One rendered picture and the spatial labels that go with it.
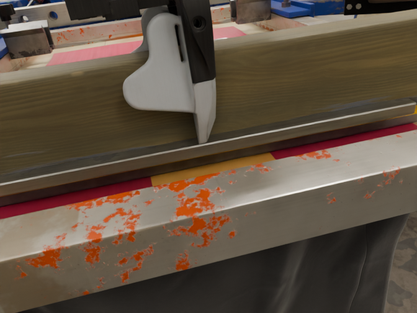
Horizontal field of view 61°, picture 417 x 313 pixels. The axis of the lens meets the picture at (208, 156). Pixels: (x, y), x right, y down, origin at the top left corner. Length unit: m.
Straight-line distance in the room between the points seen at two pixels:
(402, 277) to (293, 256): 1.18
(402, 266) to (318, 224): 1.37
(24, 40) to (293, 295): 0.62
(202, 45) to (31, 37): 0.56
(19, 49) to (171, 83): 0.55
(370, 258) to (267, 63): 0.27
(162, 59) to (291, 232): 0.13
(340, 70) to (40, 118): 0.22
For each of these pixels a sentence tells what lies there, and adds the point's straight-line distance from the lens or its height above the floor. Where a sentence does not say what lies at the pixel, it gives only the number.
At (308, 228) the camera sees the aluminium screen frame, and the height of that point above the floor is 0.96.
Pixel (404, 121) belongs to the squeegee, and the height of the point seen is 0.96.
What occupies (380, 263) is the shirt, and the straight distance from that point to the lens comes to 0.46.
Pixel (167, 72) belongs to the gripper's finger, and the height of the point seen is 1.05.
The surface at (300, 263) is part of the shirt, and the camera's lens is 0.41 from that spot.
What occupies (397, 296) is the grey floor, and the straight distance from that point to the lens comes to 1.49.
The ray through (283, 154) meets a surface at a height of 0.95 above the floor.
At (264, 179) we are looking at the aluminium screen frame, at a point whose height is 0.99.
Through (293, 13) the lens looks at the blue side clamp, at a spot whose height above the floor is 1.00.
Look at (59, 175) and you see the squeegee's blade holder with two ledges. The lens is 0.27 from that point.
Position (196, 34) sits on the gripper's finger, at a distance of 0.21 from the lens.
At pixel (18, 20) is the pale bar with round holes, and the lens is 1.00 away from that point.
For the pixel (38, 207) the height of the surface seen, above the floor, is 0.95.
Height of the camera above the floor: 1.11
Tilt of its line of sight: 30 degrees down
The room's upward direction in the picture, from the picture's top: 7 degrees counter-clockwise
